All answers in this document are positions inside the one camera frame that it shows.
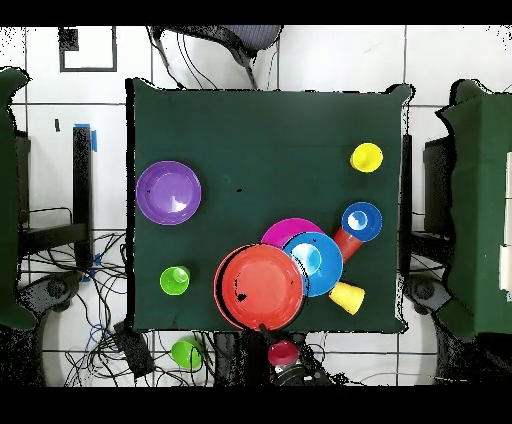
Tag dark green tablecloth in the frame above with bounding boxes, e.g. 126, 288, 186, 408
125, 77, 413, 334

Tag tangle of floor cables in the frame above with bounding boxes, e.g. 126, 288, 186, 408
19, 229, 217, 387

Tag lemon yellow plastic cup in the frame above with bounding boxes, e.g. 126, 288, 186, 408
349, 142, 384, 174

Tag red-orange plastic cup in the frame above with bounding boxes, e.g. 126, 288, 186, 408
333, 226, 363, 264

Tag green cloth side table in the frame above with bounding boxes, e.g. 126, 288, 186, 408
0, 66, 39, 331
435, 78, 512, 343

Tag black square frame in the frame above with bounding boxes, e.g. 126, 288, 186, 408
58, 26, 118, 74

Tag black power strip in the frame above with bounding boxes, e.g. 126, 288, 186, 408
112, 322, 156, 380

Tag pink plastic bowl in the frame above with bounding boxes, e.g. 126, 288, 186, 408
260, 217, 326, 250

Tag golden yellow plastic cup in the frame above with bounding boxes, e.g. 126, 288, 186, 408
328, 281, 366, 316

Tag purple plastic bowl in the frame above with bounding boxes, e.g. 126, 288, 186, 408
135, 160, 202, 227

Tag grey chair base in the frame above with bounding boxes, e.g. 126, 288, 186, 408
403, 273, 453, 315

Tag black stand frame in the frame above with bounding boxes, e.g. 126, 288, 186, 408
17, 125, 95, 270
400, 133, 455, 241

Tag green bowl on floor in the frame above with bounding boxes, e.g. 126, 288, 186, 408
170, 338, 204, 370

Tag large shallow orange bowl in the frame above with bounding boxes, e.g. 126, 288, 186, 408
212, 242, 310, 333

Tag green plastic cup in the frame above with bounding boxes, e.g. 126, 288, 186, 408
159, 265, 192, 297

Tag small dark blue bowl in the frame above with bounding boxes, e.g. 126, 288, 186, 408
340, 201, 384, 244

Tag light blue plastic bowl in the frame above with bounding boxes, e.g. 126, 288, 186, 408
282, 231, 345, 299

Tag grey office chair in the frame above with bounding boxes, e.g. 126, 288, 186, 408
147, 25, 284, 90

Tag blue tape strip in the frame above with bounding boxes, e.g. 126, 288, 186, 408
74, 123, 98, 154

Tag black chair base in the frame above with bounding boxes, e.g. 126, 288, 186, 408
15, 271, 83, 321

